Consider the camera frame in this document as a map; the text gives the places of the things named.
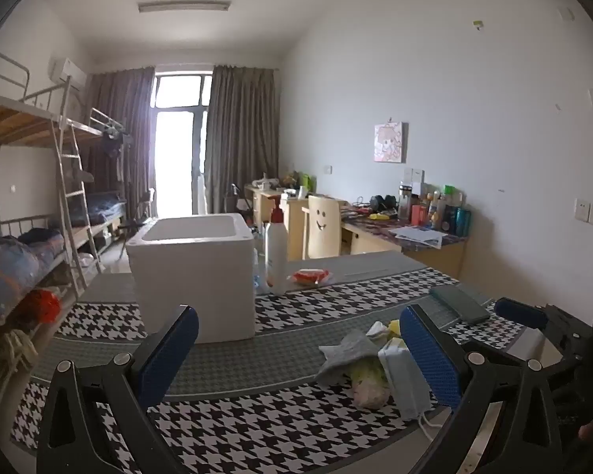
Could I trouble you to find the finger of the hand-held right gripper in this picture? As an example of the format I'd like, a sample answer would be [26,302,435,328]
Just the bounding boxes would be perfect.
[462,337,576,381]
[493,297,549,330]

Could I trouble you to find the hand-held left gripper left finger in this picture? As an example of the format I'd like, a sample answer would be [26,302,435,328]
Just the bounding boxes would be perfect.
[36,305,200,474]

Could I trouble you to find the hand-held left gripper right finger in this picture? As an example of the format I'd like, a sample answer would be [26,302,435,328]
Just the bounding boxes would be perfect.
[399,305,564,474]

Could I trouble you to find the blue face mask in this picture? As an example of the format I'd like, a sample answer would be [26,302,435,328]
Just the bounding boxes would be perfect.
[378,343,433,440]

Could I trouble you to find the pale floral cloth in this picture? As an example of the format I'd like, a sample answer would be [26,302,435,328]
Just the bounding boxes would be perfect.
[351,360,391,410]

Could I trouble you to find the white foam box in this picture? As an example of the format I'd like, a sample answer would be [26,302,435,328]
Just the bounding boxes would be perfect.
[125,213,256,344]

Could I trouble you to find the grey cloth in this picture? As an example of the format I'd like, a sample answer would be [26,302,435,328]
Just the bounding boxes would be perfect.
[315,330,391,387]

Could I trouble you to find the dark green rectangular case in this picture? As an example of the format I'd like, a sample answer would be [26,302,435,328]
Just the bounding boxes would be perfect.
[429,284,492,327]

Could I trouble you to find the printed papers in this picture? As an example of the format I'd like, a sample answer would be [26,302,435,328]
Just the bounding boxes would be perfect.
[388,226,446,248]

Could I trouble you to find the wooden desk with patterned cover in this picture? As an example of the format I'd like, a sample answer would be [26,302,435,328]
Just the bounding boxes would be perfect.
[341,207,470,277]

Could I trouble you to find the row of toiletry bottles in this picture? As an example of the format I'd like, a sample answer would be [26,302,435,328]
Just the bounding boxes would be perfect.
[398,168,472,237]

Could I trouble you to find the houndstooth blanket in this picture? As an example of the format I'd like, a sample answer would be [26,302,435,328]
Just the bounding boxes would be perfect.
[10,249,574,474]

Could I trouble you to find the red plastic bag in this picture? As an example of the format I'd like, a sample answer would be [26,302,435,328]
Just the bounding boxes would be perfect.
[22,289,62,329]

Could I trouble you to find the black folding chair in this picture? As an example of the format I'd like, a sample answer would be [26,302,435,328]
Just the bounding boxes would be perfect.
[117,188,156,245]

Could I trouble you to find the white lotion pump bottle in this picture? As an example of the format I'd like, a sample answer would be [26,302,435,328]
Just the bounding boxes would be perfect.
[264,196,288,296]

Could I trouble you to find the red snack packet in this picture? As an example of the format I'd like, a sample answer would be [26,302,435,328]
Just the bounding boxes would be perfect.
[287,267,331,287]

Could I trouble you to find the beige cloth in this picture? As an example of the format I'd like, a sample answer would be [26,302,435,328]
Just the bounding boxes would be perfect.
[0,328,38,371]

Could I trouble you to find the dark bag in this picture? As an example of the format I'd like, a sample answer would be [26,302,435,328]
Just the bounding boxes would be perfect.
[222,184,253,225]

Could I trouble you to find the wooden chair with smiley face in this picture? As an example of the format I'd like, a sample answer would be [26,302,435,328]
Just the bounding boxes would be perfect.
[301,195,347,260]

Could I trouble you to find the light wooden desk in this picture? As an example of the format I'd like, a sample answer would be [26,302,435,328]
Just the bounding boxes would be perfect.
[244,182,310,262]

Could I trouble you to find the dark blue bedding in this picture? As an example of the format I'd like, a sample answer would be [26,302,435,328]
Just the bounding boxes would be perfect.
[20,227,62,258]

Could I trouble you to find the blue and orange bedding bundle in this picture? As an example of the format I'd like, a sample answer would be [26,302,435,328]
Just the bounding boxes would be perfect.
[0,236,65,324]

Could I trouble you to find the metal bunk bed ladder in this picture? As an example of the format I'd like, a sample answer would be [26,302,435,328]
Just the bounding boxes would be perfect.
[53,118,104,299]

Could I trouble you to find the glass balcony door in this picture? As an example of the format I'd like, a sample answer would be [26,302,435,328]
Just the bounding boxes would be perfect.
[149,73,213,218]

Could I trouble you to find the hanging dark clothes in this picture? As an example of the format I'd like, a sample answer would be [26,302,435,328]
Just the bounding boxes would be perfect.
[101,128,132,183]

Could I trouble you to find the brown curtain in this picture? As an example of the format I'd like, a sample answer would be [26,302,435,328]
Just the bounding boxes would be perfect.
[86,66,156,228]
[205,64,281,218]

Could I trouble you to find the metal bunk bed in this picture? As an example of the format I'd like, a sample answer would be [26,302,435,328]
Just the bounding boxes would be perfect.
[0,48,102,406]
[74,107,132,252]

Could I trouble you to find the white air conditioner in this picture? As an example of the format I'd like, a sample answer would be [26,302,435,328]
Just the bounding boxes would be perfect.
[49,58,88,90]

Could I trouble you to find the ceiling tube light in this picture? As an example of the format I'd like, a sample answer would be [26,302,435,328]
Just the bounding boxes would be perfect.
[138,0,231,13]

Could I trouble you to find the double white wall switch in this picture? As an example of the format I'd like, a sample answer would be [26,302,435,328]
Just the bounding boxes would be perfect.
[573,199,593,228]

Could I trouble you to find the pink wall poster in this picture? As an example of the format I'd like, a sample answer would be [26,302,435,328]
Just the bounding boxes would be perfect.
[374,121,409,164]

